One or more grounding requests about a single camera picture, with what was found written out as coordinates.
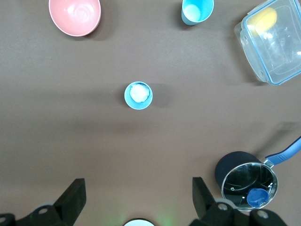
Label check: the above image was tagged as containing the clear container with blue seal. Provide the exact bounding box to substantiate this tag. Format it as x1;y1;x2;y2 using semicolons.
234;0;301;87

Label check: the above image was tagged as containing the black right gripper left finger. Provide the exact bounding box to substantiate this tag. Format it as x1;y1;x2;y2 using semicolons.
0;178;87;226

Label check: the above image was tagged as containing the dark blue pot with handle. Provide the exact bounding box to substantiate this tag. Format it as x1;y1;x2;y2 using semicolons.
214;135;301;211

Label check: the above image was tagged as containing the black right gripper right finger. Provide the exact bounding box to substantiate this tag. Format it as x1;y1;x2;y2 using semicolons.
189;177;286;226

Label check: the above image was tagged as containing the glass lid with blue knob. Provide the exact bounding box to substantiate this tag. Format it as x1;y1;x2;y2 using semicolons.
222;162;278;210

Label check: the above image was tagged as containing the yellow rounded object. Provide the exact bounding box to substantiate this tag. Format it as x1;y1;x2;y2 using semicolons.
249;7;277;35

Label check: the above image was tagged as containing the pink plastic bowl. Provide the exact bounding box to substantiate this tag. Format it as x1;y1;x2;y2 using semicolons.
48;0;102;37

